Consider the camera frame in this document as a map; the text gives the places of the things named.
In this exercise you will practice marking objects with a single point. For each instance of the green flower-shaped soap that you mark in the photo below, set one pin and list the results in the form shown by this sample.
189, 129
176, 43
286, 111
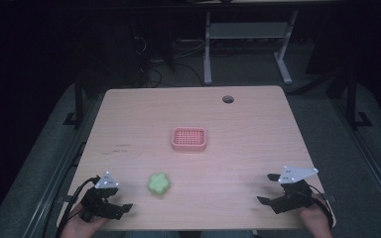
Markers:
158, 183

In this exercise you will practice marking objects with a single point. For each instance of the black metal stand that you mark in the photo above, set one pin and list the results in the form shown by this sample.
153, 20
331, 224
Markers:
78, 99
351, 99

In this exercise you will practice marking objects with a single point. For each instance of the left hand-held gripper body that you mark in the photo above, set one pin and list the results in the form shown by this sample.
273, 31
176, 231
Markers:
99, 203

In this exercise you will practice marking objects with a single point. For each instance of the grey metal frame rail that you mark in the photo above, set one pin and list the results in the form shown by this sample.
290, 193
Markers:
375, 165
51, 188

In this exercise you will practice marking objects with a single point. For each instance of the pink slotted soap dish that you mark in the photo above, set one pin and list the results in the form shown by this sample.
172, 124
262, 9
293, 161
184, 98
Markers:
189, 139

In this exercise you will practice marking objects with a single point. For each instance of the person's left hand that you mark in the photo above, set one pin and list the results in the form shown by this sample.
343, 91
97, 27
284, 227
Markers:
81, 226

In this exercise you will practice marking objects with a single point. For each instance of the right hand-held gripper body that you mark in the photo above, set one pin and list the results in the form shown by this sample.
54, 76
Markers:
294, 197

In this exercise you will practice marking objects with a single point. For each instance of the person's right hand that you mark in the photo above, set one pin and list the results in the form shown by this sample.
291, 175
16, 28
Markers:
314, 219

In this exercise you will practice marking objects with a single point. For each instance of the white metal desk frame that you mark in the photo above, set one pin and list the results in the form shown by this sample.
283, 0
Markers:
244, 30

